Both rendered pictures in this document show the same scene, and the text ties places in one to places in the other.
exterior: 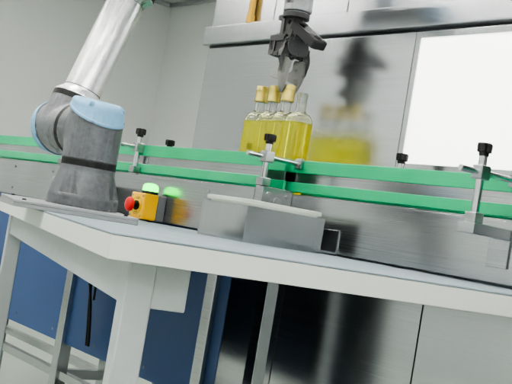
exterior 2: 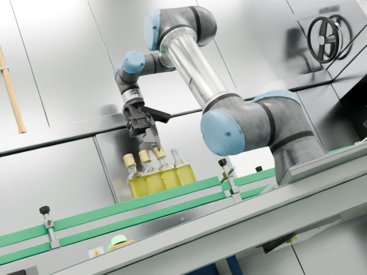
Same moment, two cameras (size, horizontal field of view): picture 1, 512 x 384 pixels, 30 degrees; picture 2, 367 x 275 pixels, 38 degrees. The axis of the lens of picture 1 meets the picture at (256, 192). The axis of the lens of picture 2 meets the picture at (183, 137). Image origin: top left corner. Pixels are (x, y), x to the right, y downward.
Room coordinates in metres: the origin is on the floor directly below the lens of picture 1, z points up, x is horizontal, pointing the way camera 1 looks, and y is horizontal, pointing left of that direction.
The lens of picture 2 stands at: (1.94, 1.69, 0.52)
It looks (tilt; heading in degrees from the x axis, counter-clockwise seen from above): 20 degrees up; 284
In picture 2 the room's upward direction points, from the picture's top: 22 degrees counter-clockwise
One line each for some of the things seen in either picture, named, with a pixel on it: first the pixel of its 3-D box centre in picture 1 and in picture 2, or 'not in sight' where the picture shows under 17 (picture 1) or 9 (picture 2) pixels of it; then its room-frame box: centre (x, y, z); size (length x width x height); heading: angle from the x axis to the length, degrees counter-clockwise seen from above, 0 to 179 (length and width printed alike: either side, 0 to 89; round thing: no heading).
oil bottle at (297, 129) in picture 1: (293, 152); (189, 187); (2.42, -0.08, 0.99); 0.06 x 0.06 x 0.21; 37
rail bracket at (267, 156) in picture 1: (274, 161); (226, 179); (2.27, -0.03, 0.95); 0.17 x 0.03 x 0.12; 128
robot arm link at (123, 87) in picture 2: not in sight; (126, 81); (2.48, -0.03, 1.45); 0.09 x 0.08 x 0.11; 129
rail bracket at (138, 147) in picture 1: (130, 149); (50, 226); (2.72, 0.37, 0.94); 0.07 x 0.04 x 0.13; 128
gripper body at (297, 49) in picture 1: (291, 36); (138, 118); (2.48, -0.02, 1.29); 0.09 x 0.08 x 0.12; 38
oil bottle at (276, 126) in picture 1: (278, 152); (174, 192); (2.46, -0.04, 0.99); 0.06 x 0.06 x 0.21; 38
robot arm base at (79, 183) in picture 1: (84, 184); (299, 159); (2.01, 0.36, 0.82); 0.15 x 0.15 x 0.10
